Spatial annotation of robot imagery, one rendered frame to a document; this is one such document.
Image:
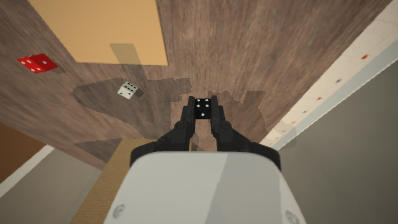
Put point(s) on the tan flat mat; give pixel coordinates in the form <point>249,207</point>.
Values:
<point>106,31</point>

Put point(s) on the red die with white pips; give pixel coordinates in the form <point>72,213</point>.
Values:
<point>37,63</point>

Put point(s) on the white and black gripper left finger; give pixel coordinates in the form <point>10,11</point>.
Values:
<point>178,139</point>

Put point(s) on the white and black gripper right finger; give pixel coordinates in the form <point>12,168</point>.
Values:
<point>229,140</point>

